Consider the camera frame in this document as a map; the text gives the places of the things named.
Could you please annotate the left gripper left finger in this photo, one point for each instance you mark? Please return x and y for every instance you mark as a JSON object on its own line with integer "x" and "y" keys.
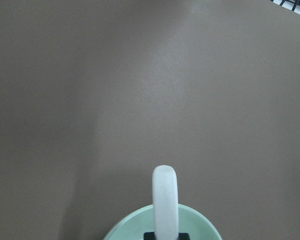
{"x": 149, "y": 236}

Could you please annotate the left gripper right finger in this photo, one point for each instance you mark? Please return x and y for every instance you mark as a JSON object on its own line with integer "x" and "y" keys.
{"x": 183, "y": 236}

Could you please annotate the white ceramic spoon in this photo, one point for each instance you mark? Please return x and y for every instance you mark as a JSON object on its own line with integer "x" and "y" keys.
{"x": 165, "y": 203}

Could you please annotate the mint green bowl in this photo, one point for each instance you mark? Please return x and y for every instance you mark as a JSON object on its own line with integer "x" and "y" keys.
{"x": 134, "y": 225}

